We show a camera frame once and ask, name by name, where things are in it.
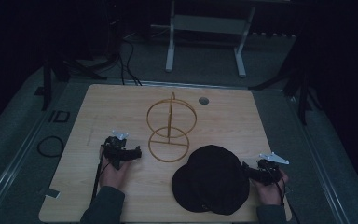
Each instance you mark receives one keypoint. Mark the black tripod stand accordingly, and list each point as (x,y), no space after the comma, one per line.
(47,84)
(303,99)

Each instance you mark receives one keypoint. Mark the grey tape piece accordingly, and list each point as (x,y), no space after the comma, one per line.
(52,193)

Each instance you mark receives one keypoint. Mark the grey round table grommet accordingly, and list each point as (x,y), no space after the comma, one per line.
(203,100)

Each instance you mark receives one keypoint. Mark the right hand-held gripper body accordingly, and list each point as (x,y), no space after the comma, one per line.
(269,171)

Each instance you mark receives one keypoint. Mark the black bucket hat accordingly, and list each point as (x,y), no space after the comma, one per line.
(211,182)

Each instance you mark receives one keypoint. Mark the person's right hand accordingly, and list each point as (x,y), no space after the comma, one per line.
(270,194)

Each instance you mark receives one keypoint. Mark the white metal stand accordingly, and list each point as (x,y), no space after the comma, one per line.
(209,24)

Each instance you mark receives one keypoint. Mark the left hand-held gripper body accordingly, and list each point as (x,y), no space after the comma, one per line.
(115,150)

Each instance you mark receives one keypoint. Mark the person's left hand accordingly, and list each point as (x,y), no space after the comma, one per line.
(113,176)

